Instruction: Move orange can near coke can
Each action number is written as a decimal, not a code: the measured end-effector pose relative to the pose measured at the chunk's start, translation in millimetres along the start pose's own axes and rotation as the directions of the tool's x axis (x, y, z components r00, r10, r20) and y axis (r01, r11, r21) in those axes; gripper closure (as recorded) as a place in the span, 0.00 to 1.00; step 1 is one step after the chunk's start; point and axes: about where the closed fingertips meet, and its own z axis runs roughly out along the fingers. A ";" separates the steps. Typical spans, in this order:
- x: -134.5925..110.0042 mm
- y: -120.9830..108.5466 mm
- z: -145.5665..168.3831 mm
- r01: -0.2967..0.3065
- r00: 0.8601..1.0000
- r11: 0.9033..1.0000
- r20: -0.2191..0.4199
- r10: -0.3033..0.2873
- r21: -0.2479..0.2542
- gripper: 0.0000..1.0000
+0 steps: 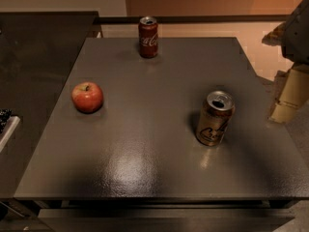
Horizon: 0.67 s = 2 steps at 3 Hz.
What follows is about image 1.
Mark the dark lower table shelf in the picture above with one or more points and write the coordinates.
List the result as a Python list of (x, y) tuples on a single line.
[(165, 220)]

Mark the red apple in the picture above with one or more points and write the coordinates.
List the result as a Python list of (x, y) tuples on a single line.
[(87, 97)]

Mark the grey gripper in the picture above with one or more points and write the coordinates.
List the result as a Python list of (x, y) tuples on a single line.
[(297, 38)]

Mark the red coke can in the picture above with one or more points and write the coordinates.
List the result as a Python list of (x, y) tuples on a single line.
[(148, 46)]

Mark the orange soda can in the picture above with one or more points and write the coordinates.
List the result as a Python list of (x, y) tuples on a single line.
[(216, 112)]

